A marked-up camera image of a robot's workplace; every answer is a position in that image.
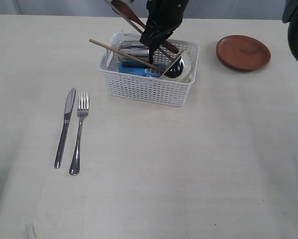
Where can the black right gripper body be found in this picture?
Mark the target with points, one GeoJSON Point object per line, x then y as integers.
{"type": "Point", "coordinates": [158, 30]}

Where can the shiny steel cup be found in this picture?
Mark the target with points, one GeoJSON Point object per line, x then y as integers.
{"type": "Point", "coordinates": [136, 49]}

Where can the reddish wooden spoon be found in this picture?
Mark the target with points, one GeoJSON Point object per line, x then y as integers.
{"type": "Point", "coordinates": [126, 11]}

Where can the wooden chopstick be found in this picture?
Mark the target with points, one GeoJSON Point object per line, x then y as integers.
{"type": "Point", "coordinates": [129, 21]}
{"type": "Point", "coordinates": [126, 55]}

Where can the brown wooden plate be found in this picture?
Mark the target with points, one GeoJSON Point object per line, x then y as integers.
{"type": "Point", "coordinates": [242, 53]}

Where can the silver table knife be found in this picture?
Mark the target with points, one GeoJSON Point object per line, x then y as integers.
{"type": "Point", "coordinates": [66, 120]}

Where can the silver fork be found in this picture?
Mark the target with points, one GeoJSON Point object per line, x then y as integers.
{"type": "Point", "coordinates": [82, 113]}

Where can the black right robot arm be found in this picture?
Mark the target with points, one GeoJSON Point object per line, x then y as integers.
{"type": "Point", "coordinates": [169, 8]}

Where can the blue tissue packet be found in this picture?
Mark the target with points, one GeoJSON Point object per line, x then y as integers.
{"type": "Point", "coordinates": [139, 70]}

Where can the white perforated plastic basket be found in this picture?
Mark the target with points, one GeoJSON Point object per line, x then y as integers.
{"type": "Point", "coordinates": [164, 90]}

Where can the white bowl dark inside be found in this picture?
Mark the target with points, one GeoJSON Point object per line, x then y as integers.
{"type": "Point", "coordinates": [179, 69]}

